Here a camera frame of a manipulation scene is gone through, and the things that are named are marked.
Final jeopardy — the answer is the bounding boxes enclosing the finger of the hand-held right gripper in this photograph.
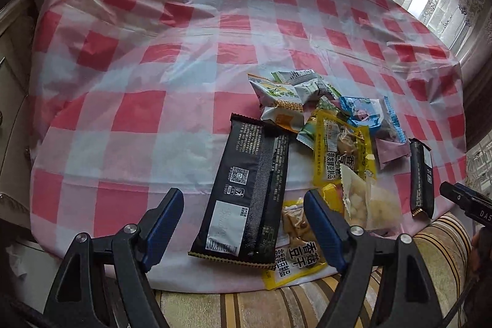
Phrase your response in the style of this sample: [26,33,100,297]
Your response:
[439,180,492,227]

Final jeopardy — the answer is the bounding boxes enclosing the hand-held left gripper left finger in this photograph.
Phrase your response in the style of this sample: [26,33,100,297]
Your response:
[42,188,185,328]

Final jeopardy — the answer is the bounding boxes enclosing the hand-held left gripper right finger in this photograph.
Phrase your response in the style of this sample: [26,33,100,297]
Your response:
[304,189,447,328]

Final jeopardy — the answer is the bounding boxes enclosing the small black snack packet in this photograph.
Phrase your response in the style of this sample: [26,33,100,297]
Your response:
[408,138,436,220]

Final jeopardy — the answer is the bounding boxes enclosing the yellow snack packet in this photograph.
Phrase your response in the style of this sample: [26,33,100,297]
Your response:
[262,183,345,291]
[312,109,377,187]

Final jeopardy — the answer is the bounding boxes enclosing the clear packet of white pieces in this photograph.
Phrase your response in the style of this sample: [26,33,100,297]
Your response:
[339,164,398,236]

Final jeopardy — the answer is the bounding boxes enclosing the pink snack packet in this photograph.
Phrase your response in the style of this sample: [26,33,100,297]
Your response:
[374,138,411,171]

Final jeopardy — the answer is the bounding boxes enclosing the large black snack packet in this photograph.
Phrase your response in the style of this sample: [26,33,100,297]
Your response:
[188,113,292,268]

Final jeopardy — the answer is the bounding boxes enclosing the blue snack packet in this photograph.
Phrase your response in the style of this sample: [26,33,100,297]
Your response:
[339,95,408,144]

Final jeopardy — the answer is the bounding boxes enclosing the striped sofa cushion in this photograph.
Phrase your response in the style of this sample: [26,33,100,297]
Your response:
[154,211,477,328]

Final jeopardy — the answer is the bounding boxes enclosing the white orange snack packet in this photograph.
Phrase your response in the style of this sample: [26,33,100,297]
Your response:
[260,99,308,132]

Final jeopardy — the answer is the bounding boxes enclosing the brown curtain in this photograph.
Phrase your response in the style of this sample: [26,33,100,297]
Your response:
[457,0,492,152]

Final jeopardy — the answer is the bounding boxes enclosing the white green cartoon snack packet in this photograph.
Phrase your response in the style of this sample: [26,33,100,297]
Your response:
[248,73,319,109]

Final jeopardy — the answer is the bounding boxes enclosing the red checked plastic tablecloth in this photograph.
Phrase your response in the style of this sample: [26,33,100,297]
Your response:
[29,0,467,292]

